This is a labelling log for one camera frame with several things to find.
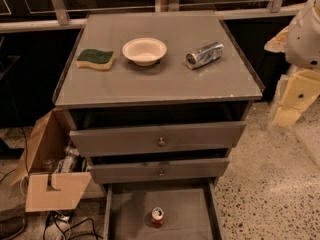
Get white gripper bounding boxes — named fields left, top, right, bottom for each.
left=264, top=27, right=320, bottom=127

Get red coke can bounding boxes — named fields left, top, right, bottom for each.
left=150, top=207, right=164, bottom=227

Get white paper bowl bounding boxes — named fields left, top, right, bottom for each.
left=122, top=38, right=167, bottom=66

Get metal window railing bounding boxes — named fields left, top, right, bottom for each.
left=0, top=0, right=306, bottom=33

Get silver blue soda can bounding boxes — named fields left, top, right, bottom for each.
left=186, top=42, right=224, bottom=70

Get grey middle drawer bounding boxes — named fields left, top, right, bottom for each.
left=90, top=158, right=229, bottom=184

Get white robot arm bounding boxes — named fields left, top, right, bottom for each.
left=264, top=0, right=320, bottom=127

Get brown cardboard box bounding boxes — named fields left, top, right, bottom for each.
left=11, top=109, right=104, bottom=212

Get green yellow sponge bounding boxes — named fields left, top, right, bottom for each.
left=76, top=49, right=115, bottom=70

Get plastic bottles in box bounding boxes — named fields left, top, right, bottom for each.
left=42, top=145, right=87, bottom=173

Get grey bottom drawer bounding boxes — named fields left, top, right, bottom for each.
left=103, top=178, right=226, bottom=240

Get grey drawer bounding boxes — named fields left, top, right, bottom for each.
left=90, top=158, right=229, bottom=184
left=103, top=178, right=226, bottom=240
left=70, top=121, right=246, bottom=157

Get grey top drawer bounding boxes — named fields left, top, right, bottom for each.
left=70, top=121, right=246, bottom=157

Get grey drawer cabinet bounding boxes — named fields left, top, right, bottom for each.
left=52, top=11, right=266, bottom=240

